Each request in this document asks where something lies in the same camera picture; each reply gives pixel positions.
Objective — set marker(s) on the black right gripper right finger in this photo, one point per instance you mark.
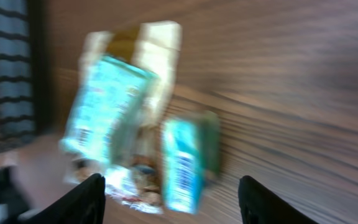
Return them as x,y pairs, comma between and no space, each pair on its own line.
259,205

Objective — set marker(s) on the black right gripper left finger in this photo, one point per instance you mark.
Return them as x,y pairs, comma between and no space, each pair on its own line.
85,204

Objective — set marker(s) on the brown patterned snack packet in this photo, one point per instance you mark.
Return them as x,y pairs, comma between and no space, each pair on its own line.
137,189

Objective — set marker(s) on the green white tissue pack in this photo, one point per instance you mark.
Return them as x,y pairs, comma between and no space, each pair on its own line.
191,158

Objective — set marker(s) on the teal white snack packet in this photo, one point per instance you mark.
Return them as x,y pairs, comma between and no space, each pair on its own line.
105,108

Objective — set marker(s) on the beige brown paper pouch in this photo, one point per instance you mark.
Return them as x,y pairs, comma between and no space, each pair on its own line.
152,46

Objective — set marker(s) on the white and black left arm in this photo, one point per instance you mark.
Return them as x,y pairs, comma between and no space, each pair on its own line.
12,200

